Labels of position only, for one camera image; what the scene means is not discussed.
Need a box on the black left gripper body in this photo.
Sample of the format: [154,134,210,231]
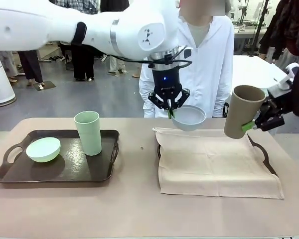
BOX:
[151,66,183,98]

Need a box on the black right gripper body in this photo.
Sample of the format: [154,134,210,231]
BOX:
[263,98,294,117]

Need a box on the grey white bowl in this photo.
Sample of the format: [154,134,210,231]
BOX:
[171,105,207,132]

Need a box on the tall brown cup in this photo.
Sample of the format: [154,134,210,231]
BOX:
[223,85,267,139]

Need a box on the tall pale green cup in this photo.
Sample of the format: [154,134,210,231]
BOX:
[74,111,102,157]

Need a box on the person's left forearm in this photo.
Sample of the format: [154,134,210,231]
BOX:
[213,74,234,118]

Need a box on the dark brown serving tray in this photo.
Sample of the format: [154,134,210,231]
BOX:
[156,133,280,178]
[0,129,121,184]

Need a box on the beige cloth mat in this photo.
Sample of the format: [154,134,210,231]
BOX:
[152,127,285,200]

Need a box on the person in white coat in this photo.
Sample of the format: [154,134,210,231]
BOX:
[139,0,235,118]

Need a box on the white background table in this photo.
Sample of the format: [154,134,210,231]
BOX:
[233,55,294,88]

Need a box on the bystander in light trousers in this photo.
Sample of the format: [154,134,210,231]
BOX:
[108,54,127,74]

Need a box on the bystander in dark coat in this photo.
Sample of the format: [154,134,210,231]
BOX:
[258,0,299,65]

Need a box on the background work bench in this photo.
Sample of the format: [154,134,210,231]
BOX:
[233,0,270,33]

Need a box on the bystander in black trousers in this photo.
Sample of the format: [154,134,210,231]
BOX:
[71,41,95,82]

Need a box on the black floor plate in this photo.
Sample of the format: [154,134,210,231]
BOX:
[33,80,57,90]

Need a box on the pale green bowl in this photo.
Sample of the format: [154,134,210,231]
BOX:
[25,136,62,164]

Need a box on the bystander in dark trousers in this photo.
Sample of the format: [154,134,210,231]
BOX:
[17,49,44,90]

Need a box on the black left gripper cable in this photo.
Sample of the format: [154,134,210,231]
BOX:
[99,44,193,68]

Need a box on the black arm cable strap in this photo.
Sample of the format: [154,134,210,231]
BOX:
[73,21,87,46]

